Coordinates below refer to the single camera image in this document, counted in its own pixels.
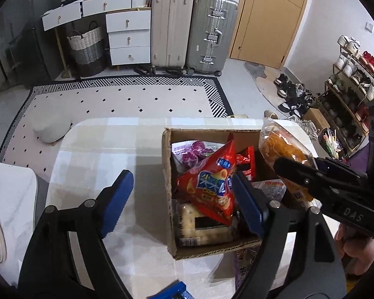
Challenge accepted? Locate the patterned floor rug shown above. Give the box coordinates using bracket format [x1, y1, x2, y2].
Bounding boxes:
[0, 75, 235, 181]

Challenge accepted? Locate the red chip bag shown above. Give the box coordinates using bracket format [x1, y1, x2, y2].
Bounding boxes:
[176, 133, 238, 225]

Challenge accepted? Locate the silver suitcase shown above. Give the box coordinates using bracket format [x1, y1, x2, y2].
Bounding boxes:
[186, 0, 239, 76]

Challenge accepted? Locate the small brown cardboard box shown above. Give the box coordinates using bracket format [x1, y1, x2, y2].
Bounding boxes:
[302, 108, 330, 130]

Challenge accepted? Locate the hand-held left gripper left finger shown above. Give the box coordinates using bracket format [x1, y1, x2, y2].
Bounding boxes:
[17, 170, 134, 299]

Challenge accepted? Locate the grey refrigerator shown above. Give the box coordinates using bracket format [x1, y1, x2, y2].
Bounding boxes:
[0, 0, 52, 89]

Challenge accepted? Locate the metal shoe rack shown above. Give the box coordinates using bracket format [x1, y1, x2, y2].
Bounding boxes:
[317, 36, 374, 157]

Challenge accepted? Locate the person's right hand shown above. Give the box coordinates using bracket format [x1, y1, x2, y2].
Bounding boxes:
[334, 224, 374, 284]

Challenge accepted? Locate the clear biscuit packet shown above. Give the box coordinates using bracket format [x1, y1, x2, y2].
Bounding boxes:
[172, 200, 241, 247]

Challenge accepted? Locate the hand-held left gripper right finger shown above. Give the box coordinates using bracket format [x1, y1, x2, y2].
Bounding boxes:
[232, 171, 348, 299]

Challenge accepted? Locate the wooden door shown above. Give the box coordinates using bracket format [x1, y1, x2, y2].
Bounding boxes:
[228, 0, 313, 70]

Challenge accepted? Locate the bread roll packet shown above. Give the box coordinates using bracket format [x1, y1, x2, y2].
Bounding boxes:
[258, 118, 319, 204]

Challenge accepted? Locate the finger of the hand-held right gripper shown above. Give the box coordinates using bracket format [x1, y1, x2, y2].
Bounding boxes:
[314, 157, 368, 179]
[274, 156, 363, 200]

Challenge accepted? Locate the red cookie packet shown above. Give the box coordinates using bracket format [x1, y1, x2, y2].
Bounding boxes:
[235, 146, 257, 182]

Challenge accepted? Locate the pile of sneakers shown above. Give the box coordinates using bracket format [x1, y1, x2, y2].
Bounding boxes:
[274, 73, 317, 119]

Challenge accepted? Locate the woven laundry basket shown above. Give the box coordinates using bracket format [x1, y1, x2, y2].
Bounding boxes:
[66, 21, 105, 77]

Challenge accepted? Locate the clear grape gummy packet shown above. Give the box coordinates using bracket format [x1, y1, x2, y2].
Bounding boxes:
[171, 141, 225, 172]

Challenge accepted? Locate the purple candy packet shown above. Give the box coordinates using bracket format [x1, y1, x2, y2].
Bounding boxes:
[235, 244, 263, 291]

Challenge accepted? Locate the white floor cushion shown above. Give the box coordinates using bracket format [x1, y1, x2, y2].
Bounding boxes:
[32, 111, 74, 144]

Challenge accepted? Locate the white drawer chest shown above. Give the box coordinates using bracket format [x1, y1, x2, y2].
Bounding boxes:
[41, 0, 152, 67]

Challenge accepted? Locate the grey doormat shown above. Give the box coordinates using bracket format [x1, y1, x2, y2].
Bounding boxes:
[244, 62, 300, 110]

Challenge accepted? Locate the beige suitcase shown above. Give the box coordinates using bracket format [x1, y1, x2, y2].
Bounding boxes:
[150, 0, 194, 70]

